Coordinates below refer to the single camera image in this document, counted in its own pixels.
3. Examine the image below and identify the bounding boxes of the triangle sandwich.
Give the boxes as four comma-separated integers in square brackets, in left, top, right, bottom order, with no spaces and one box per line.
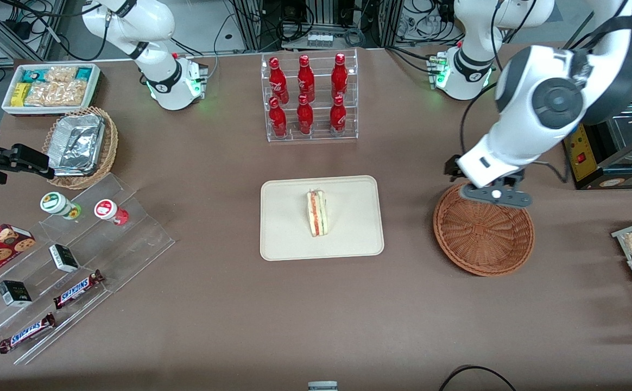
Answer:
[306,189,329,238]

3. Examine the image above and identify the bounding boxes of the brown wicker basket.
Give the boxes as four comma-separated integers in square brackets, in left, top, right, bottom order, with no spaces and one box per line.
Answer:
[433,182,535,278]

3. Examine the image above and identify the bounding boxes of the light tan wicker basket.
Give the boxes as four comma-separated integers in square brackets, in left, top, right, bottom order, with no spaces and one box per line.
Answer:
[42,106,118,191]

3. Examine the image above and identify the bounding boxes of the cream plastic tray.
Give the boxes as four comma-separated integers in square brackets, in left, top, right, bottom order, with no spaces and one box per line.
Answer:
[260,175,385,262]

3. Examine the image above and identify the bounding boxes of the silver foil container stack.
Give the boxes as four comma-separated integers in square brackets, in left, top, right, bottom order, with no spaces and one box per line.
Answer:
[46,114,106,177]

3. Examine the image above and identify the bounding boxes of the green lid jar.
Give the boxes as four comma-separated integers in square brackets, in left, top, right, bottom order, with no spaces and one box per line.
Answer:
[40,192,82,220]

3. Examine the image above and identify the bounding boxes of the white snack bin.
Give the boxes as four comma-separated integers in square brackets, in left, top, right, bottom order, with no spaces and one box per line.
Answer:
[1,62,102,117]

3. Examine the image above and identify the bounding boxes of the red lid jar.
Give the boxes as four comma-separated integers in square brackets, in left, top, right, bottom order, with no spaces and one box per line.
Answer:
[94,199,130,226]

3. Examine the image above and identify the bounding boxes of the black food warmer yellow panel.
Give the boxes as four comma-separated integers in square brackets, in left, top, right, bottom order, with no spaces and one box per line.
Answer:
[562,81,632,191]

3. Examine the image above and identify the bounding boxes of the small black carton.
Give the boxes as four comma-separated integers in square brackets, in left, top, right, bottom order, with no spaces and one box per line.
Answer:
[49,244,80,273]
[0,280,33,308]

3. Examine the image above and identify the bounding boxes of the clear acrylic tiered stand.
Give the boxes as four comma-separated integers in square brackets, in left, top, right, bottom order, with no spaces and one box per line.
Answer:
[0,174,175,365]

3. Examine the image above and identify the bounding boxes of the brown Snickers bar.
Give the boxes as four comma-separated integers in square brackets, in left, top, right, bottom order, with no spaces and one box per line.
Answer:
[53,270,105,310]
[0,312,56,355]

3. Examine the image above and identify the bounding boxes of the red cola bottle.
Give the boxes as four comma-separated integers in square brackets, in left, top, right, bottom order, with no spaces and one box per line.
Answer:
[269,57,289,105]
[269,97,288,137]
[298,54,315,104]
[296,94,314,135]
[331,53,349,101]
[330,95,347,136]

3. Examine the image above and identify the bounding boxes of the clear acrylic bottle rack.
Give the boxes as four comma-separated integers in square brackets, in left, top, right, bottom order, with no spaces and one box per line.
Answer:
[261,49,359,143]

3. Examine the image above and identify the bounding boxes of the metal equipment rack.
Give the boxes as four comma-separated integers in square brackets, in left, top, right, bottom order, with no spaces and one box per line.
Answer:
[229,0,403,52]

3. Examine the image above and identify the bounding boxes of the black looped cable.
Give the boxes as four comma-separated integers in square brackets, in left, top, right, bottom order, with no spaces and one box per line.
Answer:
[438,365,517,391]

